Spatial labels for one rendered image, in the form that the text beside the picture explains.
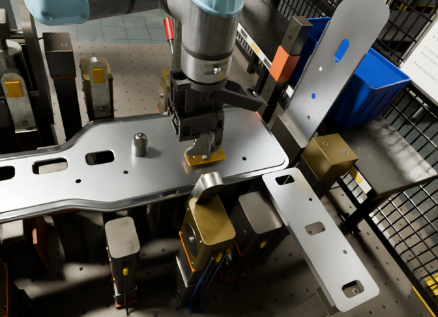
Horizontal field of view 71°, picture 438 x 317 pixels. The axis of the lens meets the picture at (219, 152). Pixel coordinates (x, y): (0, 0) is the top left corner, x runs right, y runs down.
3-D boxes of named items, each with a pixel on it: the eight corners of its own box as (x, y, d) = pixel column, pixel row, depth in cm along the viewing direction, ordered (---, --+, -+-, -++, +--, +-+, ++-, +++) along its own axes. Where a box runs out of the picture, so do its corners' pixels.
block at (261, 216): (226, 295, 78) (262, 249, 57) (208, 252, 85) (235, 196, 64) (250, 286, 81) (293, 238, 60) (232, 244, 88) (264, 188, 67)
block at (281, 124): (262, 210, 97) (301, 147, 75) (245, 180, 104) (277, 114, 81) (270, 208, 98) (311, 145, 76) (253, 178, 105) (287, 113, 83)
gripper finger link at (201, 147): (182, 162, 62) (182, 129, 56) (208, 155, 64) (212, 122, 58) (186, 173, 61) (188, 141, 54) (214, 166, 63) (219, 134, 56)
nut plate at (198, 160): (189, 166, 62) (189, 162, 62) (183, 152, 64) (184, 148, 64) (225, 159, 66) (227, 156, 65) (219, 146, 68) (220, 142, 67)
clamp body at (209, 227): (180, 321, 72) (210, 265, 47) (165, 272, 79) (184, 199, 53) (206, 310, 75) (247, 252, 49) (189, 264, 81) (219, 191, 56)
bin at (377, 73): (343, 130, 78) (373, 90, 69) (273, 60, 93) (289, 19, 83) (381, 117, 86) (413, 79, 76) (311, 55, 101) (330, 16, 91)
